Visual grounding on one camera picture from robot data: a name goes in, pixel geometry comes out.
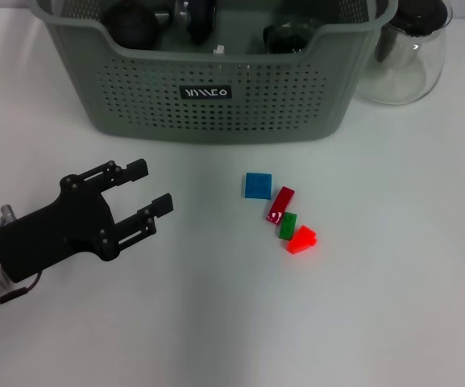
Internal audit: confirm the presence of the blue square toy plate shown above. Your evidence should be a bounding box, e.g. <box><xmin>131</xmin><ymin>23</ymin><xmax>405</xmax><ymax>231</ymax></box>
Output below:
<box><xmin>242</xmin><ymin>172</ymin><xmax>272</xmax><ymax>200</ymax></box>

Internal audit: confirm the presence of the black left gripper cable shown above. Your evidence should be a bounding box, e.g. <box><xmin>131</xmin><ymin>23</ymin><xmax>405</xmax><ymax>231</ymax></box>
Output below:
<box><xmin>0</xmin><ymin>270</ymin><xmax>43</xmax><ymax>312</ymax></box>

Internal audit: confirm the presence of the glass carafe with black lid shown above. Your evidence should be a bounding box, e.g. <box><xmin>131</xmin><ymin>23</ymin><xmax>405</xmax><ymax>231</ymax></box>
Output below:
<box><xmin>352</xmin><ymin>0</ymin><xmax>453</xmax><ymax>106</ymax></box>

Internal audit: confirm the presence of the silver left gripper cable connector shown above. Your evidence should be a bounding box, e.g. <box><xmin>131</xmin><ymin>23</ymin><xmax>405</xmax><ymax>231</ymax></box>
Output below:
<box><xmin>0</xmin><ymin>204</ymin><xmax>19</xmax><ymax>226</ymax></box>

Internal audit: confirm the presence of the large red toy brick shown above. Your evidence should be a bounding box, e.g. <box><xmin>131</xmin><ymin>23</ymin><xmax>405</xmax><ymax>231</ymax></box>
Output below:
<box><xmin>286</xmin><ymin>224</ymin><xmax>318</xmax><ymax>255</ymax></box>

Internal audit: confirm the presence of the green toy brick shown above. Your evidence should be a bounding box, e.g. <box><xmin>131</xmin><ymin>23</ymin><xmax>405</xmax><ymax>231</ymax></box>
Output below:
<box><xmin>278</xmin><ymin>212</ymin><xmax>298</xmax><ymax>241</ymax></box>

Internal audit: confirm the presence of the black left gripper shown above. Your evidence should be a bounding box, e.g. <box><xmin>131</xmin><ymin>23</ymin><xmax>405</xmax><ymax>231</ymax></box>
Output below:
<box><xmin>0</xmin><ymin>157</ymin><xmax>176</xmax><ymax>284</ymax></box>

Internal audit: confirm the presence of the dark red long toy brick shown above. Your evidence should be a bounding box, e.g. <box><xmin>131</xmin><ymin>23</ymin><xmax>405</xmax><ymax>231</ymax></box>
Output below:
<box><xmin>264</xmin><ymin>185</ymin><xmax>297</xmax><ymax>226</ymax></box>

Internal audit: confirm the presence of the dark clay teapot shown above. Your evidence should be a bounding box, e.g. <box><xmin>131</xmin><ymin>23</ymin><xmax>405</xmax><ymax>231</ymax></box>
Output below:
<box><xmin>102</xmin><ymin>0</ymin><xmax>172</xmax><ymax>52</ymax></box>

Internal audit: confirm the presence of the grey-green perforated storage bin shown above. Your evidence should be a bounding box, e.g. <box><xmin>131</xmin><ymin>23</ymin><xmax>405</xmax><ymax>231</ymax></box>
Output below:
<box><xmin>30</xmin><ymin>0</ymin><xmax>398</xmax><ymax>145</ymax></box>

